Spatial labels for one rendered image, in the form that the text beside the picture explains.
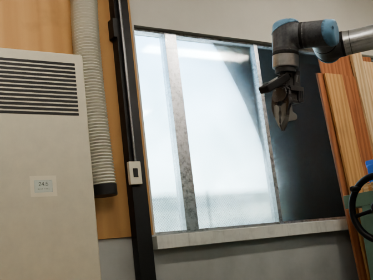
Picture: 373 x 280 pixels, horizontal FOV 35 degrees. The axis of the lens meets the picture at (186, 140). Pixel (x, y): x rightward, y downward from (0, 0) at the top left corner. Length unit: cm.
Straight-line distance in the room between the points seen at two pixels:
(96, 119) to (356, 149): 203
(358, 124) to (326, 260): 105
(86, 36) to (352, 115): 215
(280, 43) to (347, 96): 258
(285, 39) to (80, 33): 160
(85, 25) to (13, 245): 128
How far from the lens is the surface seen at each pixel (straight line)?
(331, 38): 205
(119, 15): 362
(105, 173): 317
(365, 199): 278
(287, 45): 206
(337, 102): 446
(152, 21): 384
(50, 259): 289
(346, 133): 442
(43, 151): 295
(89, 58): 333
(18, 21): 345
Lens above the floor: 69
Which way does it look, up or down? 11 degrees up
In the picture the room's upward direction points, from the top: 7 degrees counter-clockwise
